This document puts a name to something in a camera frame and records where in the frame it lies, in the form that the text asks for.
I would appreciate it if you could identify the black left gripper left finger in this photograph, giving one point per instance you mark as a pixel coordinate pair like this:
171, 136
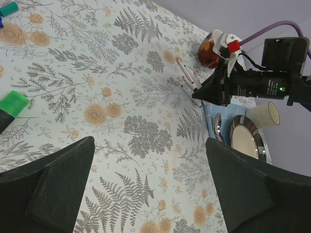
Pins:
44, 196

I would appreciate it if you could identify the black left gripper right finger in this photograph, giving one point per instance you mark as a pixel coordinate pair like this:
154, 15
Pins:
257, 197

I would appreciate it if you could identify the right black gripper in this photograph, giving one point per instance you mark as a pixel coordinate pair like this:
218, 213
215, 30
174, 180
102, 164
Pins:
281, 76

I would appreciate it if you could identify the blue cap whiteboard marker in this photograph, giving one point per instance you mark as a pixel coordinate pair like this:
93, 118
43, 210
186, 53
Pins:
189, 91

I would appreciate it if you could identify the green cap highlighter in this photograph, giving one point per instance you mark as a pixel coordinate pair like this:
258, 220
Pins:
10, 107

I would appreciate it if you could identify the blue pen cap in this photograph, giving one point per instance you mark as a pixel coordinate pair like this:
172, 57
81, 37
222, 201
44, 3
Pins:
1, 23

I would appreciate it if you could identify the teal pen cap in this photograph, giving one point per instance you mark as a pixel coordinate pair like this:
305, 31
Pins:
9, 9

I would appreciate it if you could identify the teal cap marker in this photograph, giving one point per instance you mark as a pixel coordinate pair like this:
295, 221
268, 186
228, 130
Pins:
193, 78

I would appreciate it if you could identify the red cap whiteboard marker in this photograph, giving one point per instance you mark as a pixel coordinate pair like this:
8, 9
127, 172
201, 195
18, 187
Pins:
187, 74

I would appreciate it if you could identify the metal spoon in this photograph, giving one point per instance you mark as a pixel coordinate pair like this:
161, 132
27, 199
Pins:
217, 122

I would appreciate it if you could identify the red and white bowl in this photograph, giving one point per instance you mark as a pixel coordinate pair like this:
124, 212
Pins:
207, 57

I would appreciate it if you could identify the dark rimmed plate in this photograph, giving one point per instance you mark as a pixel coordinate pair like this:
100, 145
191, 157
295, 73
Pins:
245, 138

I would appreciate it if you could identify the cream enamel mug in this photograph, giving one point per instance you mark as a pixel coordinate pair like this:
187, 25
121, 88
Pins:
264, 115

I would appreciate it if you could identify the floral patterned table mat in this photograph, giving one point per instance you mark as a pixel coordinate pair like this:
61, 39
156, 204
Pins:
109, 69

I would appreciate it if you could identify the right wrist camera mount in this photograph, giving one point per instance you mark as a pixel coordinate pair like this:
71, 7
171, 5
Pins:
221, 47

